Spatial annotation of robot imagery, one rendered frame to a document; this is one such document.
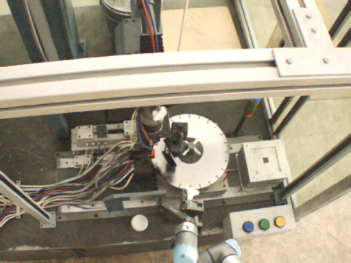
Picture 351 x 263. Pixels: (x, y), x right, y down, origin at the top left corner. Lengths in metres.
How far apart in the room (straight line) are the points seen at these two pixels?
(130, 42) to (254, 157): 0.82
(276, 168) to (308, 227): 1.05
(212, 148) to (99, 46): 0.88
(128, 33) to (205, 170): 0.69
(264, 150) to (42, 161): 1.02
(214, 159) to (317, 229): 1.31
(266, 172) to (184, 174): 0.36
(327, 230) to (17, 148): 2.03
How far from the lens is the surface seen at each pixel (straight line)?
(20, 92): 0.43
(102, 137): 1.68
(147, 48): 1.01
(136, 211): 1.68
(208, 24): 2.18
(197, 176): 1.53
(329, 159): 1.33
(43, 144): 1.84
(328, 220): 2.74
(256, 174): 1.64
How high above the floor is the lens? 2.40
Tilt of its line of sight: 66 degrees down
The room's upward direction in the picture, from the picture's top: 12 degrees clockwise
